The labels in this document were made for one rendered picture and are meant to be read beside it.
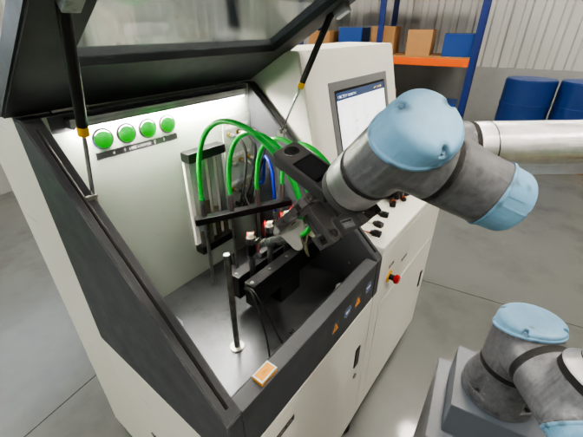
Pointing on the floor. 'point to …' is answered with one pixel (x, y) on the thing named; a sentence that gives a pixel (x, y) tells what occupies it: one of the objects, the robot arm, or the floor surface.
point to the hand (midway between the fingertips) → (291, 218)
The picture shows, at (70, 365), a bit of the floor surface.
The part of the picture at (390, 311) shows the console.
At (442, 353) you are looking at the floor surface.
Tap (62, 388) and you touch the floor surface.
